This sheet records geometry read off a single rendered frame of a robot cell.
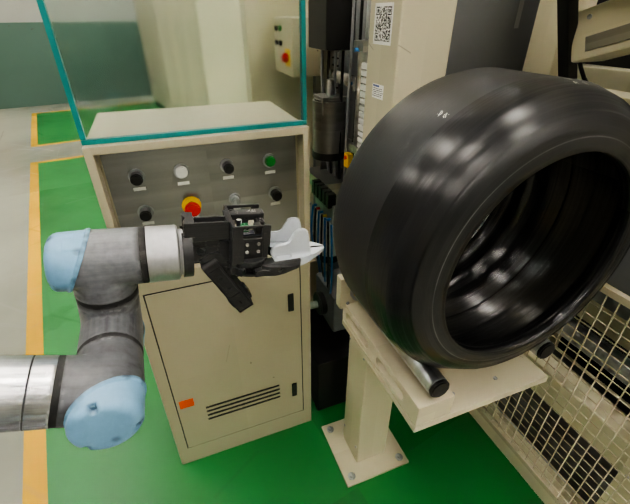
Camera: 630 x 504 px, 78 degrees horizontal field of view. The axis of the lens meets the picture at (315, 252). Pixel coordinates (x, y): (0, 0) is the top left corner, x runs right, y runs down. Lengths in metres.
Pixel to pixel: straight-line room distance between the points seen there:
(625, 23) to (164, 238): 0.92
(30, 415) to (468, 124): 0.61
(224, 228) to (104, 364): 0.21
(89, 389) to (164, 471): 1.38
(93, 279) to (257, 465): 1.35
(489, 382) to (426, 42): 0.75
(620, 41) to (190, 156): 0.97
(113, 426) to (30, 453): 1.65
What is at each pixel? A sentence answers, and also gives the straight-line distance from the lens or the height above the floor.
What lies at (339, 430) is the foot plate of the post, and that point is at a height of 0.01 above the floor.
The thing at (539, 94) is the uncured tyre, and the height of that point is 1.43.
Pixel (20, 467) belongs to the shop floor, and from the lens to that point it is 2.10.
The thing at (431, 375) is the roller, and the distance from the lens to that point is 0.83.
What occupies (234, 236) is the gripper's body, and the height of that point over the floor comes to 1.28.
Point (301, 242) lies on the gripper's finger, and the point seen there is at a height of 1.24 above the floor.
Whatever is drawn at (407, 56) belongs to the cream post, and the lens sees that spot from 0.90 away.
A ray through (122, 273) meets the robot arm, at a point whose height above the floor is 1.26.
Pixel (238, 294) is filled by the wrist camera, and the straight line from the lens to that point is 0.59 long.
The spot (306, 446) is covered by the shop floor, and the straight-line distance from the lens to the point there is 1.80.
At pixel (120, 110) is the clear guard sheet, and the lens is 1.04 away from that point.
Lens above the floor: 1.53
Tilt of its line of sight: 32 degrees down
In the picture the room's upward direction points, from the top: straight up
